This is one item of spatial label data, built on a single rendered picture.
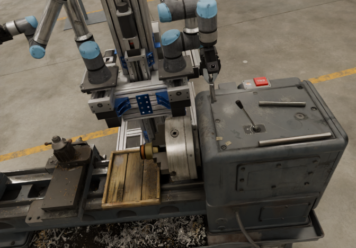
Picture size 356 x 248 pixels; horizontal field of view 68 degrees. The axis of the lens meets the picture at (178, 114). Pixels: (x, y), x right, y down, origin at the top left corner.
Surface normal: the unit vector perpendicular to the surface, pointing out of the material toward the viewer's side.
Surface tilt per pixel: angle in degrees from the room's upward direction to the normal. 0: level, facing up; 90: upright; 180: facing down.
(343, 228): 0
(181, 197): 0
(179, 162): 65
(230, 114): 0
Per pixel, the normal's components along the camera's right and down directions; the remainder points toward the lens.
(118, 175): -0.12, -0.72
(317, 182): 0.04, 0.68
